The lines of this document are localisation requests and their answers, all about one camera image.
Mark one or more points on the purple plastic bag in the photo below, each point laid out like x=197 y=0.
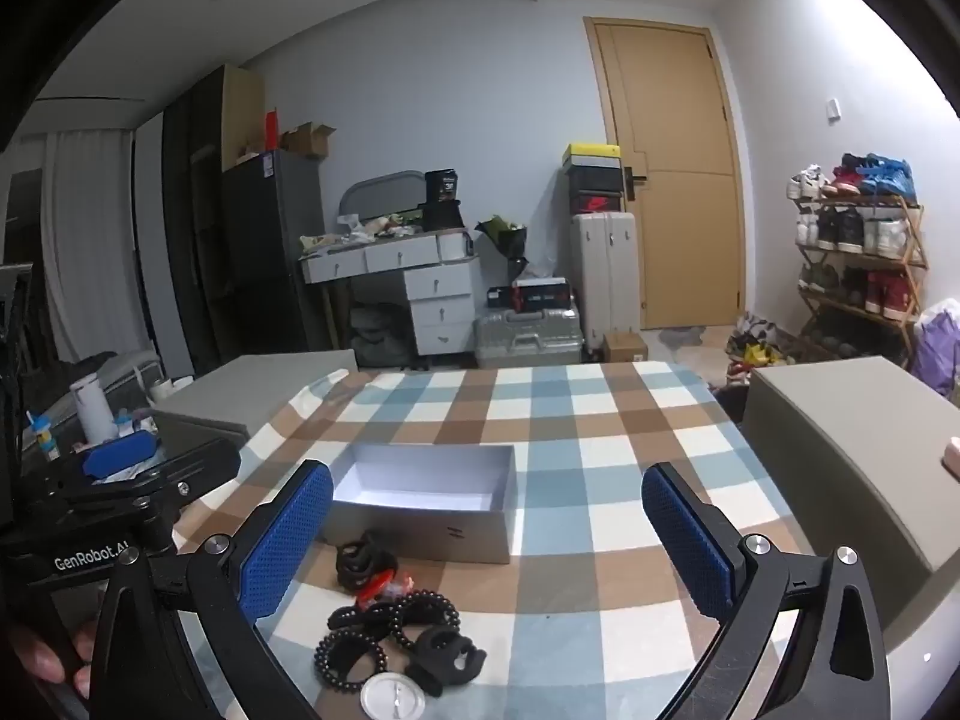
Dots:
x=937 y=352

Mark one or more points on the small blue capped bottle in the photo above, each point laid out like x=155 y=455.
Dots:
x=43 y=439

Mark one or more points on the person's left hand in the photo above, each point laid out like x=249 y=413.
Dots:
x=41 y=656

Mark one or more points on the dark grey bag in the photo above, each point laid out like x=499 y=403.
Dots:
x=379 y=337

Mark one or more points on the dark wardrobe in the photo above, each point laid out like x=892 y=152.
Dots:
x=202 y=202

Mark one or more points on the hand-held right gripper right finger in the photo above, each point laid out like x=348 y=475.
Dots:
x=686 y=547

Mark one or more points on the clutter on desk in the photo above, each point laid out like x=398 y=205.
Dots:
x=360 y=231

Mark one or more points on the black bag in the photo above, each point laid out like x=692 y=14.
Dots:
x=444 y=202

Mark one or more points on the white round badge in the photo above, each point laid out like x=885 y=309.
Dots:
x=391 y=699

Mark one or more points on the dark grey refrigerator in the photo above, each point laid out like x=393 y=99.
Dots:
x=262 y=255

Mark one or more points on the grey arched mirror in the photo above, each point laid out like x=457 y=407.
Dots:
x=379 y=195

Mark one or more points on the small black box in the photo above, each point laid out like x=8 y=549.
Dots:
x=499 y=298

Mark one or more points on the white cup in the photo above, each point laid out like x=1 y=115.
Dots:
x=161 y=390

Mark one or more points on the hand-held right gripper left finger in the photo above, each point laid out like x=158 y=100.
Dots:
x=285 y=547

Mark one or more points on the tan wooden door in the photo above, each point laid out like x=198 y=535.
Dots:
x=675 y=240

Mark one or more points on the yellow lid shoe box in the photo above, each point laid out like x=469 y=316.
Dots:
x=592 y=154

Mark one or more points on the open cardboard box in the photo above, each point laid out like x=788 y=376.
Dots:
x=304 y=141

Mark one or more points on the white light switch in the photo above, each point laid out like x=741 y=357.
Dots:
x=833 y=109

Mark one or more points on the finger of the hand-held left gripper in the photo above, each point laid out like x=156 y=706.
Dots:
x=120 y=456

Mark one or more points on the checkered tablecloth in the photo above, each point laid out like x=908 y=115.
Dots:
x=570 y=465

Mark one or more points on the dark wrapped flower bouquet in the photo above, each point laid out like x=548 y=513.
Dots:
x=504 y=236

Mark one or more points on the small cardboard box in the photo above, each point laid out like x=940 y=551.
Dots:
x=624 y=347

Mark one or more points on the white desk with drawers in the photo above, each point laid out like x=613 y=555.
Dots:
x=439 y=292

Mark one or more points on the red plastic packet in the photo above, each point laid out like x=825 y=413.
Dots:
x=386 y=586

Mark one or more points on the white suitcase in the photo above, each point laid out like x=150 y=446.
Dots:
x=604 y=277

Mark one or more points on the grey ottoman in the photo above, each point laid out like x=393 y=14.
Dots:
x=247 y=390
x=847 y=465

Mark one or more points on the white bottle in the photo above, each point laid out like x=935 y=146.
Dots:
x=94 y=409

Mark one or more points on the silver suitcase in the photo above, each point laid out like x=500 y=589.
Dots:
x=525 y=337

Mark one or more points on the pink object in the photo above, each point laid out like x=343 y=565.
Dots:
x=952 y=456

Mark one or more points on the pile of shoes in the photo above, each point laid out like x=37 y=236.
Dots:
x=757 y=349

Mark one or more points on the silver grey cardboard box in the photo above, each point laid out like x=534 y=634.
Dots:
x=420 y=532

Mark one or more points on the black and red box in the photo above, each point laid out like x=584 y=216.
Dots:
x=541 y=294

